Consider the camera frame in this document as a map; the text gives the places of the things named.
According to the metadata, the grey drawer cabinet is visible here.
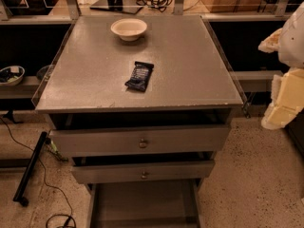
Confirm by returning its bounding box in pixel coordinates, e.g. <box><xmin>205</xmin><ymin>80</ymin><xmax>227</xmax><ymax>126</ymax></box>
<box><xmin>31</xmin><ymin>14</ymin><xmax>248</xmax><ymax>228</ymax></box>

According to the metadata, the grey top drawer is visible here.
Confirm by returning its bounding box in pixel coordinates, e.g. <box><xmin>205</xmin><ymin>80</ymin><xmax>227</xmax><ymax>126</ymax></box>
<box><xmin>51</xmin><ymin>108</ymin><xmax>231</xmax><ymax>157</ymax></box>

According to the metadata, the grey drawer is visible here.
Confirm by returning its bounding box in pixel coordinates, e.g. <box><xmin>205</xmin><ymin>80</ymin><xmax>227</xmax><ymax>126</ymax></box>
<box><xmin>51</xmin><ymin>108</ymin><xmax>231</xmax><ymax>157</ymax></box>
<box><xmin>86</xmin><ymin>180</ymin><xmax>206</xmax><ymax>228</ymax></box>
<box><xmin>72</xmin><ymin>152</ymin><xmax>215</xmax><ymax>184</ymax></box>

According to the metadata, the white bowl with items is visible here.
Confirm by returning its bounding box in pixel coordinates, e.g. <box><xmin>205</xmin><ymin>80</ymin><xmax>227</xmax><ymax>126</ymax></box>
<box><xmin>0</xmin><ymin>66</ymin><xmax>25</xmax><ymax>86</ymax></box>

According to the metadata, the white paper bowl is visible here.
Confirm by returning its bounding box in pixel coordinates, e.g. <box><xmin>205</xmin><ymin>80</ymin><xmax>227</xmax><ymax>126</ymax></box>
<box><xmin>110</xmin><ymin>18</ymin><xmax>147</xmax><ymax>42</ymax></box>

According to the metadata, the black bar on floor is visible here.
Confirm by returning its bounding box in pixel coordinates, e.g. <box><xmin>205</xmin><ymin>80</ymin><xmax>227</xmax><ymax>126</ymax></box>
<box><xmin>13</xmin><ymin>132</ymin><xmax>48</xmax><ymax>207</ymax></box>

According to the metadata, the grey bottom drawer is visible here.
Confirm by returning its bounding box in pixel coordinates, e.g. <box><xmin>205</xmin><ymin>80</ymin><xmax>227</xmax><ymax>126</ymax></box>
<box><xmin>86</xmin><ymin>180</ymin><xmax>206</xmax><ymax>228</ymax></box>

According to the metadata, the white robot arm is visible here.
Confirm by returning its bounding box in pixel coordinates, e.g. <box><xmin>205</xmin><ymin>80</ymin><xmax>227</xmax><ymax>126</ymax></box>
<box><xmin>258</xmin><ymin>2</ymin><xmax>304</xmax><ymax>130</ymax></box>

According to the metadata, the grey middle drawer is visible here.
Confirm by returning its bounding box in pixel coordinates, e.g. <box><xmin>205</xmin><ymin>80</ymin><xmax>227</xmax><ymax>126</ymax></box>
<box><xmin>72</xmin><ymin>152</ymin><xmax>215</xmax><ymax>184</ymax></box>

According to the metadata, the dark round bowl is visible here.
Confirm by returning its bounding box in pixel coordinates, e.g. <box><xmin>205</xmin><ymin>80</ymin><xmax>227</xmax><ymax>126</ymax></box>
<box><xmin>36</xmin><ymin>65</ymin><xmax>54</xmax><ymax>81</ymax></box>

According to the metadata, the black monitor stand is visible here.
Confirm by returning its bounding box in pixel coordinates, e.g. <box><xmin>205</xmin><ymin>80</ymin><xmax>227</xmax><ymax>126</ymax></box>
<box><xmin>89</xmin><ymin>0</ymin><xmax>143</xmax><ymax>14</ymax></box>

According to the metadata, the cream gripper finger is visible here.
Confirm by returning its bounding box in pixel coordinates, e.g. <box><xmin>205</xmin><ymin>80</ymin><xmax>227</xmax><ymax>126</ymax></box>
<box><xmin>258</xmin><ymin>28</ymin><xmax>282</xmax><ymax>53</ymax></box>
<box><xmin>261</xmin><ymin>68</ymin><xmax>304</xmax><ymax>130</ymax></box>

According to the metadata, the grey side shelf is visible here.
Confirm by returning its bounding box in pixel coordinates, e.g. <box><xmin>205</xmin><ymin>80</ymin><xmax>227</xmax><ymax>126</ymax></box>
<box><xmin>231</xmin><ymin>70</ymin><xmax>283</xmax><ymax>92</ymax></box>

